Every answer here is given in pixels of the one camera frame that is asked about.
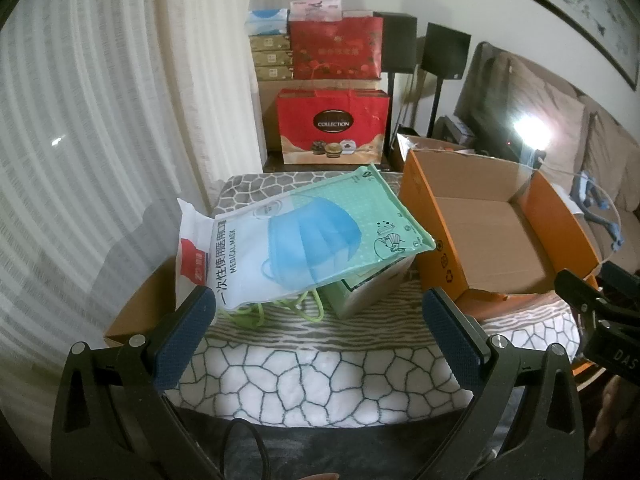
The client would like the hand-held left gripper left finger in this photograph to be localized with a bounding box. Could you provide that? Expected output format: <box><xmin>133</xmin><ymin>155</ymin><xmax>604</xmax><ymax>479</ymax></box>
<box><xmin>50</xmin><ymin>285</ymin><xmax>218</xmax><ymax>480</ymax></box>

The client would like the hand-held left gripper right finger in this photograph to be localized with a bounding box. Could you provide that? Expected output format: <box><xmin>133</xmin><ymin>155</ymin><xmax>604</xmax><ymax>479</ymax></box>
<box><xmin>422</xmin><ymin>286</ymin><xmax>588</xmax><ymax>480</ymax></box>

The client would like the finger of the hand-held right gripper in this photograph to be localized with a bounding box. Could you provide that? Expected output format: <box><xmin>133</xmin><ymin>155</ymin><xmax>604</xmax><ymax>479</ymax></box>
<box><xmin>599</xmin><ymin>261</ymin><xmax>640</xmax><ymax>308</ymax></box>
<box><xmin>554</xmin><ymin>269</ymin><xmax>640</xmax><ymax>377</ymax></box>

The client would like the lime green cord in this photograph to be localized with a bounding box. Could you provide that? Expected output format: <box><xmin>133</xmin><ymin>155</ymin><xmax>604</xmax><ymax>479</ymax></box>
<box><xmin>220</xmin><ymin>290</ymin><xmax>326</xmax><ymax>331</ymax></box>

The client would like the blue face mask packet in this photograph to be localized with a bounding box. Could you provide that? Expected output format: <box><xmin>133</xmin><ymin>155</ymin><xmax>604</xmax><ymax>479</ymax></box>
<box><xmin>176</xmin><ymin>164</ymin><xmax>437</xmax><ymax>323</ymax></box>

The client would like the pale green carton box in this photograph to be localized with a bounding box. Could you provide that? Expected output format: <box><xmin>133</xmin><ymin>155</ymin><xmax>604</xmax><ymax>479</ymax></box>
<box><xmin>320</xmin><ymin>255</ymin><xmax>416</xmax><ymax>320</ymax></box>

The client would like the orange cardboard box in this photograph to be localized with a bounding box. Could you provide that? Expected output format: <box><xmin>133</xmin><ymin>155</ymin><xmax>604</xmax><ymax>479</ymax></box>
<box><xmin>399</xmin><ymin>149</ymin><xmax>606</xmax><ymax>323</ymax></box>

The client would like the plain brown cardboard box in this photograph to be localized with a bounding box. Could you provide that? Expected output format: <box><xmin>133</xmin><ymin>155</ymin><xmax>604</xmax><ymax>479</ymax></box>
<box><xmin>104</xmin><ymin>260</ymin><xmax>182</xmax><ymax>348</ymax></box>

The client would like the dark grey cloth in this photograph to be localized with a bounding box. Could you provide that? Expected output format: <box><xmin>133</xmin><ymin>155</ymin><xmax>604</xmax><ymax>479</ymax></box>
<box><xmin>170</xmin><ymin>405</ymin><xmax>481</xmax><ymax>480</ymax></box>

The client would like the bright lamp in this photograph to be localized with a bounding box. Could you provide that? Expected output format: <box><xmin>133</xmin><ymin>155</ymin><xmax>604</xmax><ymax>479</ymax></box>
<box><xmin>505</xmin><ymin>115</ymin><xmax>551</xmax><ymax>152</ymax></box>

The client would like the beige sofa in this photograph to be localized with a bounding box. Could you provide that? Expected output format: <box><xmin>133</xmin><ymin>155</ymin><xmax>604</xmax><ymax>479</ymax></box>
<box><xmin>452</xmin><ymin>42</ymin><xmax>640</xmax><ymax>261</ymax></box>

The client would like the dark wooden stand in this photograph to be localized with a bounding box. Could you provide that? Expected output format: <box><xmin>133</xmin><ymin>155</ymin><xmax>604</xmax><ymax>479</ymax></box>
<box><xmin>264</xmin><ymin>152</ymin><xmax>396</xmax><ymax>174</ymax></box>

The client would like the dark small box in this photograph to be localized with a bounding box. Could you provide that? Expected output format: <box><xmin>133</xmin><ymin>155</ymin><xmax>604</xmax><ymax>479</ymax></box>
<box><xmin>435</xmin><ymin>115</ymin><xmax>476</xmax><ymax>148</ymax></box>

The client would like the black speaker stand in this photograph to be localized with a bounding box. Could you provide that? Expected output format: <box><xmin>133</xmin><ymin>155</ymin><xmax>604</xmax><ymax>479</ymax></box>
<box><xmin>384</xmin><ymin>72</ymin><xmax>397</xmax><ymax>171</ymax></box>
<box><xmin>426</xmin><ymin>77</ymin><xmax>444</xmax><ymax>137</ymax></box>

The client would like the white sheer curtain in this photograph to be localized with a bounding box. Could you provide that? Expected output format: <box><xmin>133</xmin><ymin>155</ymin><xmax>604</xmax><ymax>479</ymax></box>
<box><xmin>0</xmin><ymin>0</ymin><xmax>271</xmax><ymax>361</ymax></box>

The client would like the red gift bag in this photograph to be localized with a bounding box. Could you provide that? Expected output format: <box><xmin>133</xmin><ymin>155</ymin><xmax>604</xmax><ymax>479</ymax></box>
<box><xmin>276</xmin><ymin>89</ymin><xmax>392</xmax><ymax>165</ymax></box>

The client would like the black speaker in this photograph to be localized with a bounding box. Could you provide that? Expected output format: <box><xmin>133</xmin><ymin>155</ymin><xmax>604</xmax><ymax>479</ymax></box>
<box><xmin>420</xmin><ymin>22</ymin><xmax>472</xmax><ymax>81</ymax></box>
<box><xmin>375</xmin><ymin>11</ymin><xmax>418</xmax><ymax>75</ymax></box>

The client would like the red gold patterned gift box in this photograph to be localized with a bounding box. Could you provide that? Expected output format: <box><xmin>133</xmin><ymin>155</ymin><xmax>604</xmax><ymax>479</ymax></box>
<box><xmin>290</xmin><ymin>16</ymin><xmax>385</xmax><ymax>81</ymax></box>

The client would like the blue white tissue pack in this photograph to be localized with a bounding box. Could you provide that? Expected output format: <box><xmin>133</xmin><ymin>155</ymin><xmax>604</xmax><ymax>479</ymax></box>
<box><xmin>245</xmin><ymin>8</ymin><xmax>291</xmax><ymax>37</ymax></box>

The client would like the pink tissue pack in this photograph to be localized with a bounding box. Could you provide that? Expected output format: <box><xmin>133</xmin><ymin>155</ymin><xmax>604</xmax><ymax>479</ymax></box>
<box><xmin>289</xmin><ymin>0</ymin><xmax>345</xmax><ymax>22</ymax></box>

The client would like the white curved cable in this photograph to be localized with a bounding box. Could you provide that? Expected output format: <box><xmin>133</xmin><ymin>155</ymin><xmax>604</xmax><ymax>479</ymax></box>
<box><xmin>520</xmin><ymin>149</ymin><xmax>623</xmax><ymax>261</ymax></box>

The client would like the black cable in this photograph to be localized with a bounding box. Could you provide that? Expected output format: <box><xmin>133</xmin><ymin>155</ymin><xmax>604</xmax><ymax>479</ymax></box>
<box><xmin>220</xmin><ymin>420</ymin><xmax>273</xmax><ymax>480</ymax></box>

